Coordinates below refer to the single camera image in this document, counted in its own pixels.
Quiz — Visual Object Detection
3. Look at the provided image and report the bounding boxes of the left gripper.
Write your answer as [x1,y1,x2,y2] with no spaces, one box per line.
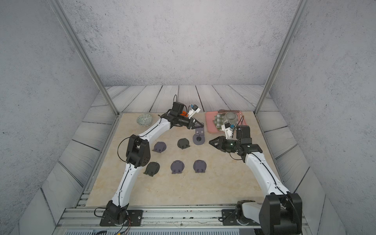
[176,116,204,130]

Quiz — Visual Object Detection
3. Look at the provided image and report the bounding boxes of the purple stand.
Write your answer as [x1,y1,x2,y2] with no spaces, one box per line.
[170,160,185,174]
[152,142,167,153]
[193,160,207,173]
[193,127,205,146]

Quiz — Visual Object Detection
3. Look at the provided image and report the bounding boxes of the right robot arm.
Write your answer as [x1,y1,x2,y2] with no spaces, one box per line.
[209,124,303,235]

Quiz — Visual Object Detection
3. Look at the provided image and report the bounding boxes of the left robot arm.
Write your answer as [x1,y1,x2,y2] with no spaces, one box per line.
[99,101,203,227]

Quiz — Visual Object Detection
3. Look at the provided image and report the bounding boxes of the pink tray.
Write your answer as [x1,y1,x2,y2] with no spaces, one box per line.
[205,111,247,133]

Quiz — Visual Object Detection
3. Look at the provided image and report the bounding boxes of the orange bowl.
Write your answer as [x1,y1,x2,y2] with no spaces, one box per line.
[180,111,188,117]

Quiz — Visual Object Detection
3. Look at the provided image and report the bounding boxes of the green checkered cloth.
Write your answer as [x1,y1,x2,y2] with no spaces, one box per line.
[213,113,224,131]

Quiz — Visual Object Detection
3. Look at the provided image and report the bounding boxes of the brown wooden spoon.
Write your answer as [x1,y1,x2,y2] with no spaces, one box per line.
[218,109,240,114]

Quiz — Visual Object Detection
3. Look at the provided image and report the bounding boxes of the ribbed grey cup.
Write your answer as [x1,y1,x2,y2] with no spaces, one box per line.
[223,112,239,126]

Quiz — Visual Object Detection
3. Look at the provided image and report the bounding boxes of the green patterned bowl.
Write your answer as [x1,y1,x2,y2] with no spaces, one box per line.
[136,114,153,126]

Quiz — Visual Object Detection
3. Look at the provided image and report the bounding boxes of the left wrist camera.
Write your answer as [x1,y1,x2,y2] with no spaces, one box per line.
[187,104,201,118]

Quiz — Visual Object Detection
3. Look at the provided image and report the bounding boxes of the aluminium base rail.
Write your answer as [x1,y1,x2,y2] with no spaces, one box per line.
[53,204,263,235]

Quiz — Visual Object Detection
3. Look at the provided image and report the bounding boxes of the right aluminium frame post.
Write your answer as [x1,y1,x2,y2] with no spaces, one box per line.
[254,0,308,116]

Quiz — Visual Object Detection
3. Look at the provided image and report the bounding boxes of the aluminium frame post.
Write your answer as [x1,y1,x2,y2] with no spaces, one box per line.
[48,0,120,117]
[254,0,308,116]

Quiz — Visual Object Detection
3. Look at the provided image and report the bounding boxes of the left aluminium frame post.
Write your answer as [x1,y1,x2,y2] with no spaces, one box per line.
[48,0,120,117]

